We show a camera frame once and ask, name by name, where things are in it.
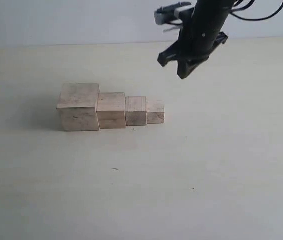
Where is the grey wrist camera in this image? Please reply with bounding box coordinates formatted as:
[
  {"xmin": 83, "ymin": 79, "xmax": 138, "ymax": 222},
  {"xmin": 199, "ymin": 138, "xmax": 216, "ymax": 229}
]
[{"xmin": 154, "ymin": 2, "xmax": 195, "ymax": 26}]

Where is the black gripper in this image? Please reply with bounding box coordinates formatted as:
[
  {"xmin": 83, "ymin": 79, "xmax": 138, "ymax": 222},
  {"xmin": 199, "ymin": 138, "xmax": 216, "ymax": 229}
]
[{"xmin": 157, "ymin": 0, "xmax": 235, "ymax": 80}]

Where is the smallest wooden cube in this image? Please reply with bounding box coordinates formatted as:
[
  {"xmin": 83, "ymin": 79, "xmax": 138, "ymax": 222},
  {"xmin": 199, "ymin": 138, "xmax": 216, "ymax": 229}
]
[{"xmin": 146, "ymin": 101, "xmax": 165, "ymax": 124}]

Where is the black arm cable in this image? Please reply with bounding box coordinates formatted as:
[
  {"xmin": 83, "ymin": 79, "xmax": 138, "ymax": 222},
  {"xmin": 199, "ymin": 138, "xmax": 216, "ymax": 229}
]
[{"xmin": 231, "ymin": 0, "xmax": 283, "ymax": 22}]

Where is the third largest wooden cube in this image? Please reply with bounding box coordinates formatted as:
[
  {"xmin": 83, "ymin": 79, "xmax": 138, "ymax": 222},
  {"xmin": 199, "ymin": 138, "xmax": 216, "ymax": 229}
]
[{"xmin": 125, "ymin": 96, "xmax": 147, "ymax": 126}]

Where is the second largest wooden cube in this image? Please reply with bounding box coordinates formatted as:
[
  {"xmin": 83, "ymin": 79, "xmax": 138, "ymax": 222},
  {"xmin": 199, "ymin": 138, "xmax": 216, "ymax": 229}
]
[{"xmin": 97, "ymin": 92, "xmax": 126, "ymax": 129}]

